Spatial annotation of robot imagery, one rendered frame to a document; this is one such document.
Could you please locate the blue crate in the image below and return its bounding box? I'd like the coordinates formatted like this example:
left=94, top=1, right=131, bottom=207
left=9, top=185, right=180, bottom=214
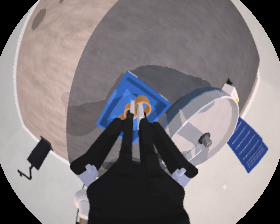
left=96, top=71, right=172, bottom=144

